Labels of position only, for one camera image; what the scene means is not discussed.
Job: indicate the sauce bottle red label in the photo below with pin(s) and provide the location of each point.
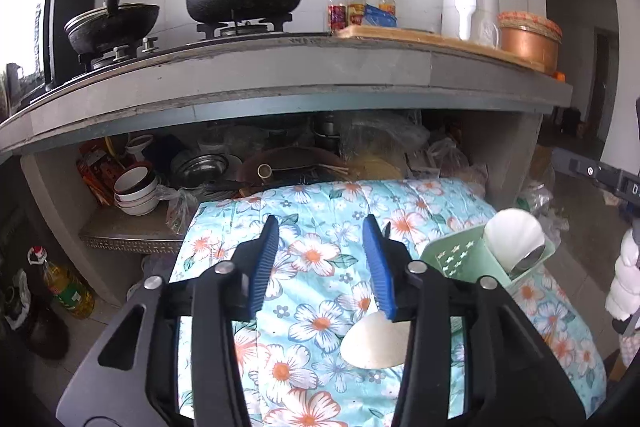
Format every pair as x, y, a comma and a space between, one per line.
337, 15

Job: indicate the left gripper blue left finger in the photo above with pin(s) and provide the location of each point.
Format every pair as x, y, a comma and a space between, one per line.
266, 250

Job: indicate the floral blue tablecloth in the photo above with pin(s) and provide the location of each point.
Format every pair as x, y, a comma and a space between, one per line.
289, 359

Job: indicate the stack of white bowls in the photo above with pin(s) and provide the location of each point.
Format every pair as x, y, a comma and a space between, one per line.
135, 191

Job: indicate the copper bowl with woven lid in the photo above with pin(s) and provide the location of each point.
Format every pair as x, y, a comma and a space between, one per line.
532, 37

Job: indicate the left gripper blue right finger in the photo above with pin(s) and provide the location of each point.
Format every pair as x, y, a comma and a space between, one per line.
378, 249

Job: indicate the green plastic utensil caddy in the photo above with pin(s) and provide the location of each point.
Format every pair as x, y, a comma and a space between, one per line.
464, 256

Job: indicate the grey concrete counter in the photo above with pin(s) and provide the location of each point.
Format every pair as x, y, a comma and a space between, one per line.
276, 75

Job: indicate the large white rice spoon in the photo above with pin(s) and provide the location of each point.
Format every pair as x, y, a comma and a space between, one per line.
510, 235

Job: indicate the black gas stove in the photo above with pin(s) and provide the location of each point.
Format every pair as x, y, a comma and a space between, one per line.
177, 39

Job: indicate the blue salt packet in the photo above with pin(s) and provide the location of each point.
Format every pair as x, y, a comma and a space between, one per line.
376, 17

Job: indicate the cooking oil bottle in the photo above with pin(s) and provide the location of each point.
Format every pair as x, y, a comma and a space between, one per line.
73, 295

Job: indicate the white electric kettle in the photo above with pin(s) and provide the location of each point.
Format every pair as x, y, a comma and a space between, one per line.
474, 21

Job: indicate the black wok with lid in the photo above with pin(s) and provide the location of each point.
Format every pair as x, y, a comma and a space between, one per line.
100, 30

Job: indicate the steel bowl under counter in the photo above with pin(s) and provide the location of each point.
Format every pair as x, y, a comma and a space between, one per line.
194, 171

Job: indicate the wooden cutting board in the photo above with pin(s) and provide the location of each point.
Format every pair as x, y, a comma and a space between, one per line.
424, 37

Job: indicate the right gloved hand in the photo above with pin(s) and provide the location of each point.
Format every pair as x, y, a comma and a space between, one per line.
623, 298

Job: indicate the sauce bottle yellow cap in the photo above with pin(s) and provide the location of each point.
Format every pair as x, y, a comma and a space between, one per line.
355, 11

